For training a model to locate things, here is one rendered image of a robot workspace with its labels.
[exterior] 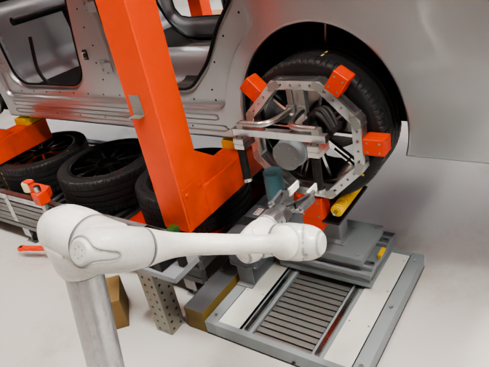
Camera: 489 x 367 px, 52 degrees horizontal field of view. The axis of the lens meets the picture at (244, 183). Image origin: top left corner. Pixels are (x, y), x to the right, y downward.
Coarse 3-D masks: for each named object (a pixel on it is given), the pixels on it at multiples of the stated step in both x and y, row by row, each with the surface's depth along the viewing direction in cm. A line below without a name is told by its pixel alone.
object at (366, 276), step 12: (384, 240) 251; (372, 252) 250; (384, 252) 245; (288, 264) 259; (300, 264) 254; (312, 264) 249; (324, 264) 245; (336, 264) 247; (348, 264) 243; (372, 264) 237; (384, 264) 248; (336, 276) 244; (348, 276) 240; (360, 276) 235; (372, 276) 234
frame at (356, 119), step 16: (272, 80) 205; (288, 80) 201; (304, 80) 197; (320, 80) 194; (272, 96) 215; (256, 112) 218; (352, 112) 192; (352, 128) 195; (256, 144) 227; (272, 160) 232; (368, 160) 204; (288, 176) 232; (352, 176) 207; (304, 192) 226; (336, 192) 216
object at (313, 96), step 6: (312, 96) 228; (318, 96) 227; (312, 102) 230; (324, 102) 226; (312, 108) 232; (336, 114) 221; (342, 120) 225; (318, 126) 229; (342, 126) 228; (348, 126) 226; (336, 138) 233; (342, 138) 231; (348, 138) 229; (342, 144) 233; (348, 144) 231
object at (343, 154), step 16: (320, 96) 208; (272, 112) 233; (336, 112) 208; (272, 128) 231; (288, 128) 227; (272, 144) 235; (336, 144) 217; (336, 160) 242; (352, 160) 215; (304, 176) 232; (336, 176) 225
